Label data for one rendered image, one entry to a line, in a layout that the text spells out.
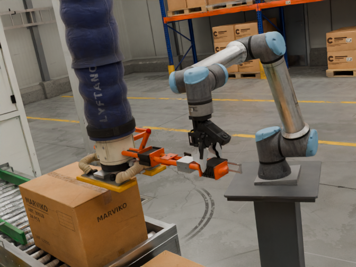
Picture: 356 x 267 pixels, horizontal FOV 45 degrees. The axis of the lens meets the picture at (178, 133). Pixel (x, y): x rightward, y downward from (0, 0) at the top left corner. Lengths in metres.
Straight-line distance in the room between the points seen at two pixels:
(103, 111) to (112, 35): 0.33
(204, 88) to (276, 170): 1.08
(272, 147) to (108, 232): 1.00
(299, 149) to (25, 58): 10.19
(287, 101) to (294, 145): 0.26
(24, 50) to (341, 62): 7.72
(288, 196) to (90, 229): 1.03
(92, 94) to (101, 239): 0.79
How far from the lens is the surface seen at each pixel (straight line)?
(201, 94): 1.52
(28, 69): 12.02
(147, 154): 1.83
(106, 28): 1.87
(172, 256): 2.34
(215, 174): 1.56
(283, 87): 2.20
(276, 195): 2.36
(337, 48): 9.04
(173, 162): 1.72
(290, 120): 2.31
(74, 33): 1.87
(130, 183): 1.91
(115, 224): 2.32
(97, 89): 1.89
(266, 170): 2.49
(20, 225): 3.14
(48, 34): 12.42
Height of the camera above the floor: 1.78
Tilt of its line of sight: 16 degrees down
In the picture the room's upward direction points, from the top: 9 degrees counter-clockwise
